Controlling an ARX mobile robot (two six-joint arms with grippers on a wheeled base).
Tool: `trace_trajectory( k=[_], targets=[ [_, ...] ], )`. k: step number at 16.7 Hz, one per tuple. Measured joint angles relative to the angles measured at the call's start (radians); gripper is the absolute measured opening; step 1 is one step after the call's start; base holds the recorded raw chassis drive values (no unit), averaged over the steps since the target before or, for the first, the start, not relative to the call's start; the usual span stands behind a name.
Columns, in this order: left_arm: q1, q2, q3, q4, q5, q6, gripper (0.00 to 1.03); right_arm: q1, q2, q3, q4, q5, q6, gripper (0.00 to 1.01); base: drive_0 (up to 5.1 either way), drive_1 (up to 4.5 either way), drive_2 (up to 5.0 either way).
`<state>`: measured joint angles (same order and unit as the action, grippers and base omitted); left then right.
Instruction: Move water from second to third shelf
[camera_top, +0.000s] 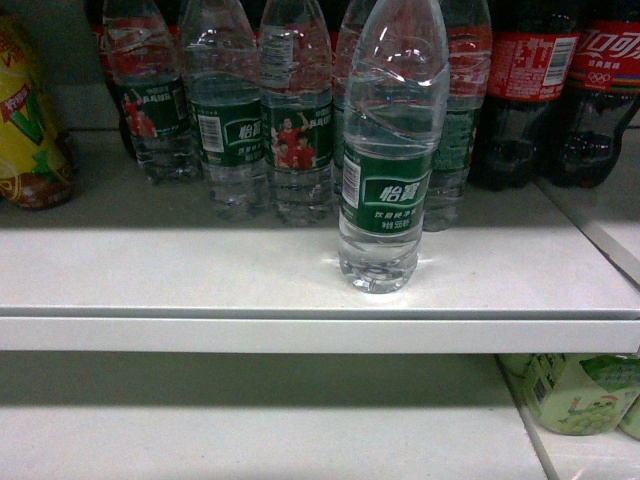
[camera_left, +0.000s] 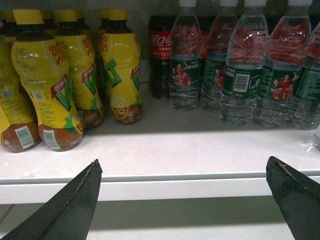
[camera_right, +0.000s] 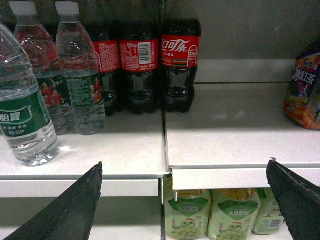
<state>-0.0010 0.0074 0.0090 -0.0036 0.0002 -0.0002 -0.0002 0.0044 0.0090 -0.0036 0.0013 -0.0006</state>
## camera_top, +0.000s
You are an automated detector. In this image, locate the yellow lemon tea bottle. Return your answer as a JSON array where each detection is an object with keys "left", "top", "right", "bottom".
[{"left": 1, "top": 10, "right": 73, "bottom": 210}]

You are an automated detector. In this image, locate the green drink bottle lower shelf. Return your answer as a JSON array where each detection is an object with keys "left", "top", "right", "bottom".
[{"left": 498, "top": 353, "right": 639, "bottom": 436}]

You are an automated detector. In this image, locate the clear water bottle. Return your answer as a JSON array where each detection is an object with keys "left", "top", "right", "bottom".
[{"left": 339, "top": 1, "right": 450, "bottom": 294}]

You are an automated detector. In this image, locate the water bottle behind front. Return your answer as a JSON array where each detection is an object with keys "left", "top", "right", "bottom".
[{"left": 333, "top": 0, "right": 375, "bottom": 195}]

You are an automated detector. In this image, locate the cola bottle behind left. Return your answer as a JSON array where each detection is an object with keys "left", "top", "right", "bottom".
[{"left": 83, "top": 0, "right": 136, "bottom": 160}]

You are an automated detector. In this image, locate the cola bottle with barcode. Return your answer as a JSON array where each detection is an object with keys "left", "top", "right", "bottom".
[{"left": 470, "top": 1, "right": 580, "bottom": 191}]

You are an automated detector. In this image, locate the water bottle far left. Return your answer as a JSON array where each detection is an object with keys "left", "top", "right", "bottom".
[{"left": 103, "top": 1, "right": 199, "bottom": 185}]

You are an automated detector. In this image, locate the water bottle barcode label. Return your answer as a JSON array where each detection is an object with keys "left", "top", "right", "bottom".
[{"left": 179, "top": 1, "right": 268, "bottom": 220}]

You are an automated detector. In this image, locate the water bottle red players label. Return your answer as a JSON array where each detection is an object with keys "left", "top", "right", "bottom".
[{"left": 258, "top": 1, "right": 334, "bottom": 226}]

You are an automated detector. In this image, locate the cola bottle olympic label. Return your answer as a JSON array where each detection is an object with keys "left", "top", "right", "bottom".
[{"left": 542, "top": 1, "right": 639, "bottom": 188}]

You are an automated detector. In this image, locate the white metal shelf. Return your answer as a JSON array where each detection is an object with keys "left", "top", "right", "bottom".
[{"left": 1, "top": 132, "right": 639, "bottom": 353}]

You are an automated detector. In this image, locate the water bottle right text label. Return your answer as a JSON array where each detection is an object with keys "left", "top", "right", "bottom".
[{"left": 423, "top": 1, "right": 492, "bottom": 232}]

